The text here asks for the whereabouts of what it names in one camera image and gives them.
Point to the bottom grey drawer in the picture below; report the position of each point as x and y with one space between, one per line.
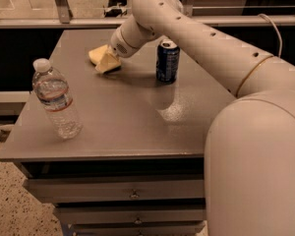
152 229

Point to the yellow wavy sponge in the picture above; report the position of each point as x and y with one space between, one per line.
96 54

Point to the clear plastic water bottle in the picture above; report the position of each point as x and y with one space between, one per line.
53 92

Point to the metal guard rail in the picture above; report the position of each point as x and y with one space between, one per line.
90 13

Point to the middle grey drawer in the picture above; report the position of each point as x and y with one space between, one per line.
129 214

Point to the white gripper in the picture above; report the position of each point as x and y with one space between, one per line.
119 45

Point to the top grey drawer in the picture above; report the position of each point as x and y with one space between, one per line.
111 189

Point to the grey drawer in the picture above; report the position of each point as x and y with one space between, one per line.
152 229
111 189
129 214

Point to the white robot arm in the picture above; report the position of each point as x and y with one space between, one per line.
250 145

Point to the blue soda can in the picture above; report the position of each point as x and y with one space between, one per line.
167 61

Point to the grey drawer cabinet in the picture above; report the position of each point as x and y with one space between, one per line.
133 125

